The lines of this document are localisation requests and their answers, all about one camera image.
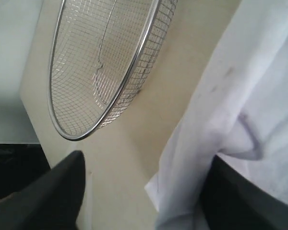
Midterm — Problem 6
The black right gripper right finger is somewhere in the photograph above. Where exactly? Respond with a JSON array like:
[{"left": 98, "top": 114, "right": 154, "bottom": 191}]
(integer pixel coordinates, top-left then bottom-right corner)
[{"left": 200, "top": 156, "right": 288, "bottom": 230}]

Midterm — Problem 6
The round wire mesh basket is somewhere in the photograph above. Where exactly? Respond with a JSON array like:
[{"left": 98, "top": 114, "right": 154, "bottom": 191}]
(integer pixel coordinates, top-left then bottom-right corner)
[{"left": 48, "top": 0, "right": 177, "bottom": 141}]

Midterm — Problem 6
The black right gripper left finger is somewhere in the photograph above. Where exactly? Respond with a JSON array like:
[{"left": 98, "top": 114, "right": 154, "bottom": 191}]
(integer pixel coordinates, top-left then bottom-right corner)
[{"left": 0, "top": 150, "right": 85, "bottom": 230}]

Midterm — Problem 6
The white t-shirt with red logo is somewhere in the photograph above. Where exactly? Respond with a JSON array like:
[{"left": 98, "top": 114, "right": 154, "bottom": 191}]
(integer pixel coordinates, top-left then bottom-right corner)
[{"left": 145, "top": 0, "right": 288, "bottom": 230}]

